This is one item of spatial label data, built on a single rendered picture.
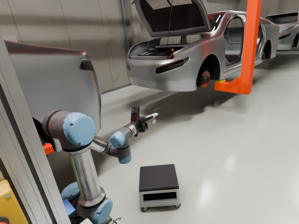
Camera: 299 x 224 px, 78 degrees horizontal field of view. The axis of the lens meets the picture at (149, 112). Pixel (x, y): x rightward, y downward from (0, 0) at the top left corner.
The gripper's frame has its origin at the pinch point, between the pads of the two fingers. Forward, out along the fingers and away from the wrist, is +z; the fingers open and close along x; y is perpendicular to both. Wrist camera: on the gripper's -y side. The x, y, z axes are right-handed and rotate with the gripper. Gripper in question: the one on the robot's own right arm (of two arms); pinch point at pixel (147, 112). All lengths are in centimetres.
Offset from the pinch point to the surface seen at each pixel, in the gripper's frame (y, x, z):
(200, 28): -57, -35, 281
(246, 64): 21, 38, 280
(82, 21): -163, -389, 339
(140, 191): 89, -40, 15
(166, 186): 88, -18, 28
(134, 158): 110, -107, 91
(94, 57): -57, -400, 356
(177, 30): -66, -86, 298
